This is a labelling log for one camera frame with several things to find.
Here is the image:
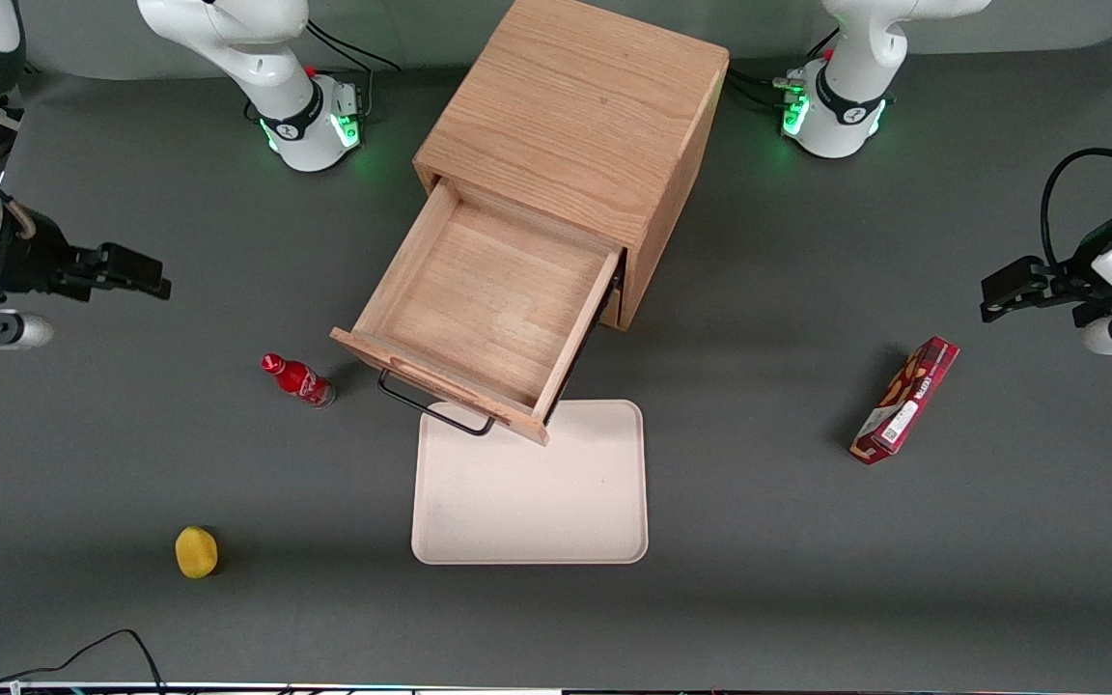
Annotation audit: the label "white rectangular plastic tray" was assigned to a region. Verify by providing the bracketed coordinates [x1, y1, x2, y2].
[410, 398, 651, 567]

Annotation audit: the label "red snack box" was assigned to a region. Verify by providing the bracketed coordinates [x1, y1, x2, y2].
[849, 335, 961, 467]

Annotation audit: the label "yellow round fruit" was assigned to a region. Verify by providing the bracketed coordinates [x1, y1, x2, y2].
[174, 525, 221, 581]

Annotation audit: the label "wooden drawer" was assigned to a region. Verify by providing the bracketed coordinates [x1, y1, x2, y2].
[328, 178, 627, 448]

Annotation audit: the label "small red soda bottle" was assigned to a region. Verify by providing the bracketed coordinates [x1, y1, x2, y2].
[259, 352, 338, 410]

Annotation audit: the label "black arm base cables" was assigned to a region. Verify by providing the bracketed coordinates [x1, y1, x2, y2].
[724, 33, 814, 113]
[303, 17, 403, 109]

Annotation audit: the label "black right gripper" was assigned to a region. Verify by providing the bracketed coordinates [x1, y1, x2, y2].
[0, 206, 174, 313]

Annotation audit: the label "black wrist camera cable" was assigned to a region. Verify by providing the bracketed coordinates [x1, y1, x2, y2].
[1041, 147, 1112, 277]

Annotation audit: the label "wooden drawer cabinet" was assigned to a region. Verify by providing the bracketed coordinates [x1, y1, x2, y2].
[411, 0, 732, 335]

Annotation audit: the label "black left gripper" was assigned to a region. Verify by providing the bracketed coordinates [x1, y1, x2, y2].
[980, 251, 1112, 329]

